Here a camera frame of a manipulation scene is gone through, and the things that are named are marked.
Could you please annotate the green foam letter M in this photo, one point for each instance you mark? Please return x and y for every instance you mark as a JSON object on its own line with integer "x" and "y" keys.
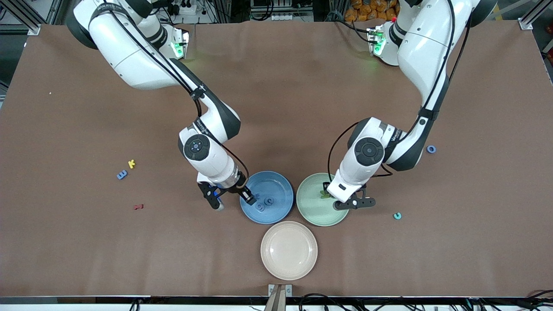
{"x": 322, "y": 193}

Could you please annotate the blue foam letter G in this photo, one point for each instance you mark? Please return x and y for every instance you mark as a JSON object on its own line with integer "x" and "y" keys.
{"x": 257, "y": 207}

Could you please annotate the blue foam letter C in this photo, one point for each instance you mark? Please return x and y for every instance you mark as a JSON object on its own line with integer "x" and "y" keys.
{"x": 265, "y": 201}

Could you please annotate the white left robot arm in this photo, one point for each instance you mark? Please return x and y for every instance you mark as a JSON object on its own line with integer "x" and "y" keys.
{"x": 356, "y": 168}

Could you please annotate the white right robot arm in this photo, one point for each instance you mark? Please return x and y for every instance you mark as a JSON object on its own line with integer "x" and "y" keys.
{"x": 216, "y": 166}

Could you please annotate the green plate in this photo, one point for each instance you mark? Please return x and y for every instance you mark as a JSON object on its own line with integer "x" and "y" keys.
{"x": 311, "y": 211}

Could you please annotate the blue plate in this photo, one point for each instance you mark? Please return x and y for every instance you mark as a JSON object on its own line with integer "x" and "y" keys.
{"x": 276, "y": 185}

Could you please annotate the beige plate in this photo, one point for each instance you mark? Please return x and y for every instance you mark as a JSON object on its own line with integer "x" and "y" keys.
{"x": 288, "y": 250}

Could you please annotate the blue foam letter O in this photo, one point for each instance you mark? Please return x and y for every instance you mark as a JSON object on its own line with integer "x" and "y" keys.
{"x": 428, "y": 149}

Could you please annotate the brown table cover sheet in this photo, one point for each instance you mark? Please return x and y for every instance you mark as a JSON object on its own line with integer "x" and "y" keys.
{"x": 276, "y": 108}

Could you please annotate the silver base connector panel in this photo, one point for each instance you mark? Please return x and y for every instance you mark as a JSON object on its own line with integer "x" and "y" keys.
{"x": 375, "y": 41}
{"x": 180, "y": 43}

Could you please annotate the white power strip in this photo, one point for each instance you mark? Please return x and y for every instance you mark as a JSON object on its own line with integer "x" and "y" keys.
{"x": 185, "y": 7}
{"x": 280, "y": 16}

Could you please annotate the black right camera mount bracket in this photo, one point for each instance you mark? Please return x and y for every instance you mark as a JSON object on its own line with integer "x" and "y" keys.
{"x": 209, "y": 194}

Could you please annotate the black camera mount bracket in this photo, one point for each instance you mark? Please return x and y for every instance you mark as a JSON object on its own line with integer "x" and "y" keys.
{"x": 209, "y": 194}
{"x": 360, "y": 202}

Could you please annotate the black left camera mount bracket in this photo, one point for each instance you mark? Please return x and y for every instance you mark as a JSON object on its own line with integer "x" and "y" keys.
{"x": 360, "y": 202}

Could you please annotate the metal table edge bracket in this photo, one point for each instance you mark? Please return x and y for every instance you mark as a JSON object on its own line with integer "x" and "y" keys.
{"x": 276, "y": 302}

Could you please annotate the aluminium frame profile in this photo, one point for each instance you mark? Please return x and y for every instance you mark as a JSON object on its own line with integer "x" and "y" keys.
{"x": 525, "y": 24}
{"x": 33, "y": 29}

